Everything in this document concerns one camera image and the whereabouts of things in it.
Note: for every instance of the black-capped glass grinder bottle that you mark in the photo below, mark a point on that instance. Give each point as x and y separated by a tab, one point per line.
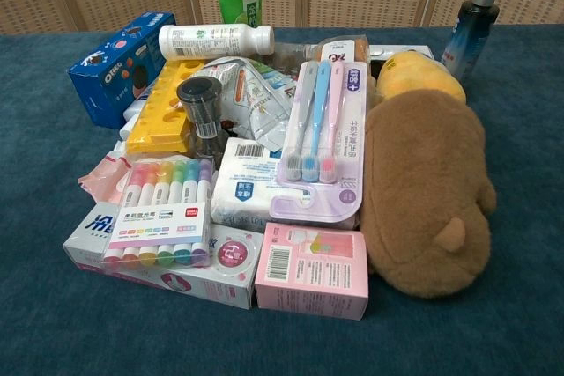
200	103

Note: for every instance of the white plastic tube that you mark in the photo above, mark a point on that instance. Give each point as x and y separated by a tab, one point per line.
128	129

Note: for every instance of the orange snack packet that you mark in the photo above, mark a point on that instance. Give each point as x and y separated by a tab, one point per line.
343	48

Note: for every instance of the blue Oreo cookie box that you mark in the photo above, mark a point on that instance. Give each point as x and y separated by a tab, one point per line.
104	73

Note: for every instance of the blue pump dispenser bottle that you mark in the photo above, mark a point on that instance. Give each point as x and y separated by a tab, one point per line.
473	32

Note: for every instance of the white plastic bottle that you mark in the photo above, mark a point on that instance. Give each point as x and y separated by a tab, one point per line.
207	40

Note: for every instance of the white tissue pack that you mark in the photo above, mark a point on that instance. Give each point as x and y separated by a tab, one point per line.
240	191

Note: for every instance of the three-toothbrush blister pack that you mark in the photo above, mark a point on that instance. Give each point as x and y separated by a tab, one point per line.
326	129

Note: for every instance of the pastel highlighter pen set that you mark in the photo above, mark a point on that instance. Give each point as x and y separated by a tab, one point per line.
154	222

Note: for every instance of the white plastic device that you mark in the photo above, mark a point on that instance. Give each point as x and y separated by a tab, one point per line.
396	51

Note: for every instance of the yellow plush toy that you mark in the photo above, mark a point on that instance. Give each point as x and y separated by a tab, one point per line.
414	76

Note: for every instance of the pink plastic bag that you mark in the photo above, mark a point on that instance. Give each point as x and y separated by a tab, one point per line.
103	178

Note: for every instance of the pink cardboard box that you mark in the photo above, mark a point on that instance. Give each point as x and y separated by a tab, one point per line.
313	274

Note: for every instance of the crumpled silver snack pouch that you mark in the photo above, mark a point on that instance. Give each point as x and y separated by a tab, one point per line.
260	98

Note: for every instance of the white toothpaste box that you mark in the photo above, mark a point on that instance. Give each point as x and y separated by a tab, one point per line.
211	281

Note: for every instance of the brown plush toy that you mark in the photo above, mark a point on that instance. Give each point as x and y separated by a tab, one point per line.
423	191

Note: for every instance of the yellow plastic holed tray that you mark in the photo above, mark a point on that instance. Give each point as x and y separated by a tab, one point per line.
156	125

